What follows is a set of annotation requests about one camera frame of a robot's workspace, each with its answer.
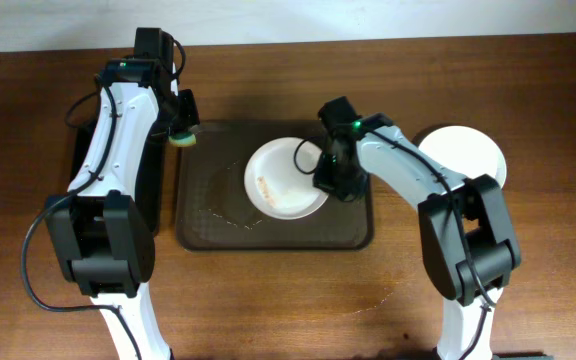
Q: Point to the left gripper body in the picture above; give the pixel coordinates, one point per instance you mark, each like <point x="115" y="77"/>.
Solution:
<point x="170" y="117"/>

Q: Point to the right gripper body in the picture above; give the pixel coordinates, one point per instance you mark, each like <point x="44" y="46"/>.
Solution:
<point x="347" y="177"/>

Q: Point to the green yellow sponge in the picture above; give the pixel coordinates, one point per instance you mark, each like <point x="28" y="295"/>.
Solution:
<point x="182" y="139"/>

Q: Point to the white plate top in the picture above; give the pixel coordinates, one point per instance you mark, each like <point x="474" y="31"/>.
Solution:
<point x="274" y="184"/>

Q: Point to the white plate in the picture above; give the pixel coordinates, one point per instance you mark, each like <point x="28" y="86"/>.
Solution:
<point x="467" y="151"/>
<point x="274" y="184"/>

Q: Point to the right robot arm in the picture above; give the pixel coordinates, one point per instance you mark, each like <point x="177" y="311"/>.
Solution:
<point x="469" y="246"/>

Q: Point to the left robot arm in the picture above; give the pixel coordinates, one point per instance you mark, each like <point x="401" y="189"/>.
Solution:
<point x="103" y="228"/>

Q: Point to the black plastic tray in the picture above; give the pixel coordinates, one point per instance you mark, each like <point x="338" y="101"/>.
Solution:
<point x="148" y="191"/>

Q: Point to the brown serving tray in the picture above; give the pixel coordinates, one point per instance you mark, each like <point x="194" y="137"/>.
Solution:
<point x="213" y="210"/>

